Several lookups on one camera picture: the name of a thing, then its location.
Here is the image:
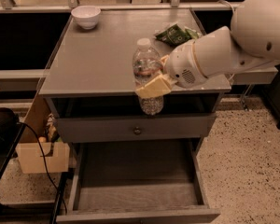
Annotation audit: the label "black stand frame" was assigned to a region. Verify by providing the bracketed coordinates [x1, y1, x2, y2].
[0, 122, 68, 224]

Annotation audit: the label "closed grey upper drawer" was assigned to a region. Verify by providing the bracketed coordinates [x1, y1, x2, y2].
[56, 114, 216, 143]

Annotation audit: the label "round dark drawer knob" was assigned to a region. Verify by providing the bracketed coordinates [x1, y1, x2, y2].
[133, 127, 142, 135]

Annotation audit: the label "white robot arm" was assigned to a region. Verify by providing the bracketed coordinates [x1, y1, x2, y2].
[135, 0, 280, 99]

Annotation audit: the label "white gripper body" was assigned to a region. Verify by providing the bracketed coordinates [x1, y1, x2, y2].
[165, 40, 207, 88]

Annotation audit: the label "metal diagonal brace rod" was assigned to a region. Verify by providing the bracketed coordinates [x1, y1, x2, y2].
[240, 84, 255, 111]

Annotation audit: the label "grey wooden cabinet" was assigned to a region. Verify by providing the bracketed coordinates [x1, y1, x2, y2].
[38, 7, 232, 224]

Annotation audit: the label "items inside cardboard box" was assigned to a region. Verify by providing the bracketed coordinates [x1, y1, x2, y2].
[38, 113, 60, 143]

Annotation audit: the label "cardboard box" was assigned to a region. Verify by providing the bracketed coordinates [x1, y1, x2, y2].
[16, 95, 70, 174]

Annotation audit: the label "open grey lower drawer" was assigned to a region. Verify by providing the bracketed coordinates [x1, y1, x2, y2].
[56, 139, 220, 224]

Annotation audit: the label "black cable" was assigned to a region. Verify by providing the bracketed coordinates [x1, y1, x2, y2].
[17, 120, 68, 215]

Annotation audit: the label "black bag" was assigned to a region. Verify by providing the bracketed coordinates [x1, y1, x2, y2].
[0, 107, 19, 152]

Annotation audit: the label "clear plastic water bottle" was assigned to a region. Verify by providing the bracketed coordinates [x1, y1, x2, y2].
[133, 38, 163, 116]

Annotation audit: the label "green snack bag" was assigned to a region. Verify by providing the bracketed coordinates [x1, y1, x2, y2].
[155, 23, 202, 47]

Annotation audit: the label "white ceramic bowl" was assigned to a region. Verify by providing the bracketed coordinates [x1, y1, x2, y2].
[71, 6, 101, 29]

